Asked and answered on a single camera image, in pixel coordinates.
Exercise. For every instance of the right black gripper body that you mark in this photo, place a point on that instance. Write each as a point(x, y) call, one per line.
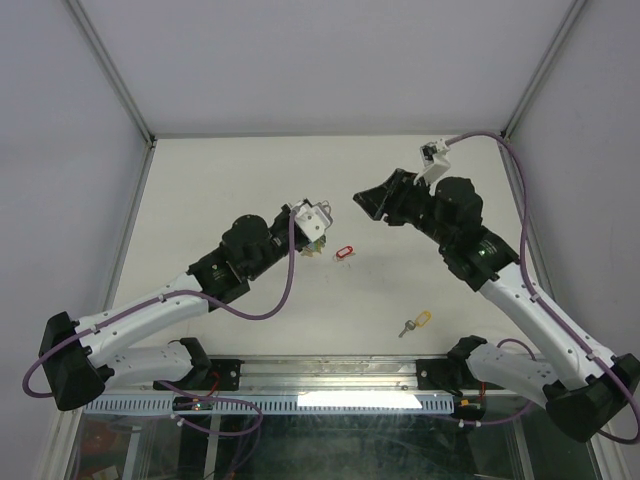
point(411, 205)

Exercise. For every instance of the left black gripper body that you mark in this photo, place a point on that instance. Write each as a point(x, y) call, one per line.
point(285, 228)

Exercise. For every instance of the large keyring with coloured keys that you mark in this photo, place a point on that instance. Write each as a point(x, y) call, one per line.
point(314, 248)

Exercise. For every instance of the key with red tag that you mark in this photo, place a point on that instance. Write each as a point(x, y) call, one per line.
point(344, 253)

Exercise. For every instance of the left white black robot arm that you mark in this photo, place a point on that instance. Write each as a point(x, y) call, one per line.
point(82, 358)

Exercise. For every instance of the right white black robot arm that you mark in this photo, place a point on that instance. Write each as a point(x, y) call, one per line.
point(582, 384)

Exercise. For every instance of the key with yellow tag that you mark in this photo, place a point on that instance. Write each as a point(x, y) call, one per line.
point(420, 321)

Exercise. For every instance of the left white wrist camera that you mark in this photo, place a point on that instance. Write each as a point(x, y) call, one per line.
point(313, 220)

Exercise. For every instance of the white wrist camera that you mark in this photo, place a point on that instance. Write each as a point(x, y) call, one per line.
point(435, 162)
point(313, 220)

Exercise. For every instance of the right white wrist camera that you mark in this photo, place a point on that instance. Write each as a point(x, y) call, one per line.
point(435, 162)

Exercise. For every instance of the right aluminium frame post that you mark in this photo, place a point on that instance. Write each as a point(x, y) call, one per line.
point(545, 65)

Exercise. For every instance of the aluminium frame post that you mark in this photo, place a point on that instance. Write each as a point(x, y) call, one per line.
point(88, 31)
point(545, 65)

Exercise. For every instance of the aluminium mounting rail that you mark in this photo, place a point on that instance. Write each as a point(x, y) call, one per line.
point(350, 372)

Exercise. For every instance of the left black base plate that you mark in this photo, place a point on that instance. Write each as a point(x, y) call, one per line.
point(222, 373)

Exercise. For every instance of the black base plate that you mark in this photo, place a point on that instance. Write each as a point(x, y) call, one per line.
point(443, 374)
point(222, 373)

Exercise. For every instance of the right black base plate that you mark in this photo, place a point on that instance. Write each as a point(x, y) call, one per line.
point(443, 374)

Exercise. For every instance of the grey slotted cable duct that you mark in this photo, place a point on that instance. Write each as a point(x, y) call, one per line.
point(322, 403)

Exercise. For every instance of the left aluminium frame post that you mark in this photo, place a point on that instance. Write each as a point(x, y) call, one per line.
point(88, 31)

